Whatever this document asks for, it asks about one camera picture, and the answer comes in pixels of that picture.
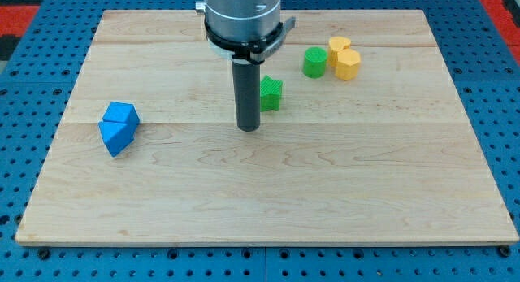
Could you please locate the green star block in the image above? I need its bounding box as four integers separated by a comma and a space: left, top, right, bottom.
260, 76, 284, 111

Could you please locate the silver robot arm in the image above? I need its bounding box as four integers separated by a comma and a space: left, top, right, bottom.
195, 0, 281, 42

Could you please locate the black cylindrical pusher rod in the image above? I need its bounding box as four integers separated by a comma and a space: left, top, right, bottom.
232, 63, 261, 132

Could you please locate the green cylinder block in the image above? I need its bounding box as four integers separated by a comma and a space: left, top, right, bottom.
302, 47, 327, 79

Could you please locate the yellow hexagon block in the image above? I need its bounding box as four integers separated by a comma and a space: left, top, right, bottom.
335, 49, 361, 80

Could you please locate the yellow heart block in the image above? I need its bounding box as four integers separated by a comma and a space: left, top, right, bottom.
327, 36, 351, 67

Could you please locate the wooden board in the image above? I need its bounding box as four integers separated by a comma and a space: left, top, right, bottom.
15, 10, 518, 247

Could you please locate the blue cube block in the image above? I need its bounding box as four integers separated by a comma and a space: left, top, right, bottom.
102, 102, 140, 125

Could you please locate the blue triangular block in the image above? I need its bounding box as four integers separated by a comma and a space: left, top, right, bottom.
98, 121, 136, 157

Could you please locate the black clamp ring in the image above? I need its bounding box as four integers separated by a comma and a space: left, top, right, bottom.
203, 15, 297, 66

